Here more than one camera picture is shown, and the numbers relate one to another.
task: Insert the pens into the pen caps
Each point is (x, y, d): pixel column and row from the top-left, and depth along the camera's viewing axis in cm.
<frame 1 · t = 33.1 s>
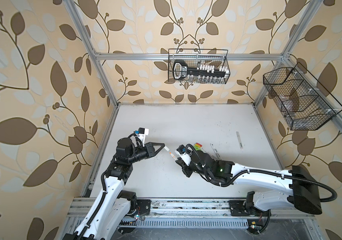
left hand: (164, 146, 70), fingers closed
right hand: (177, 161, 74), fingers closed
white marker cap orange end: (166, 148, 73), point 23 cm above the table
white marker pink tip: (239, 139, 103), on the table
red highlighter cap: (199, 144, 99), on the table
yellow highlighter cap: (198, 145, 98), on the table

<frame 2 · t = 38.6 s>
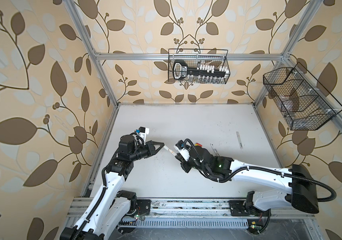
left hand: (164, 144, 72), fingers closed
right hand: (177, 156, 74), fingers closed
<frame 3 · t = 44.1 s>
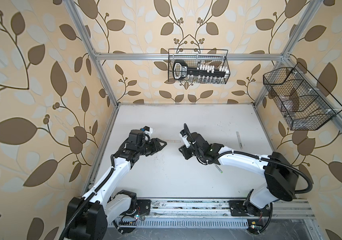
left hand: (165, 143, 79), fingers open
right hand: (181, 148, 83), fingers open
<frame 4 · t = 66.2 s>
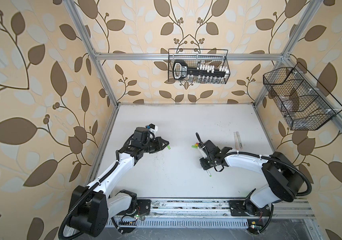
left hand: (169, 142, 80), fingers closed
right hand: (203, 165, 89), fingers closed
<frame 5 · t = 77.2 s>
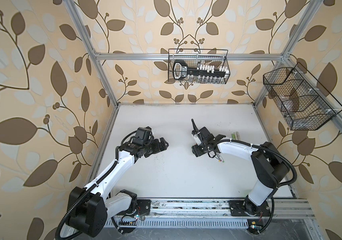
left hand: (163, 145, 81), fingers open
right hand: (197, 150, 92), fingers open
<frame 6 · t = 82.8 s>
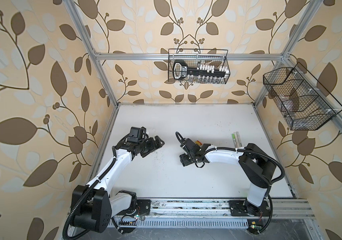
left hand: (159, 144, 82), fingers open
right hand: (185, 159, 91), fingers open
